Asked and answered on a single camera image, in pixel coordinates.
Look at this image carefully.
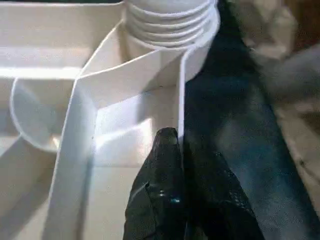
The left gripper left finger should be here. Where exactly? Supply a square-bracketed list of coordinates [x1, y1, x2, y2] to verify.
[123, 126, 188, 240]

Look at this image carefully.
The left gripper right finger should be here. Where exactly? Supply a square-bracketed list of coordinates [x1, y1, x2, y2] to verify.
[183, 141, 264, 240]

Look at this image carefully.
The dark right robot leg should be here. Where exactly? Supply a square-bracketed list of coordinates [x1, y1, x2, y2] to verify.
[257, 44, 320, 106]

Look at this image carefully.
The white plastic table leg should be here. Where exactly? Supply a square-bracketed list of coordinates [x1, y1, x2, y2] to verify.
[123, 0, 219, 50]

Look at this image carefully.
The white plastic table top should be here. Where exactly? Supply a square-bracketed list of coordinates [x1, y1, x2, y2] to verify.
[0, 0, 221, 240]

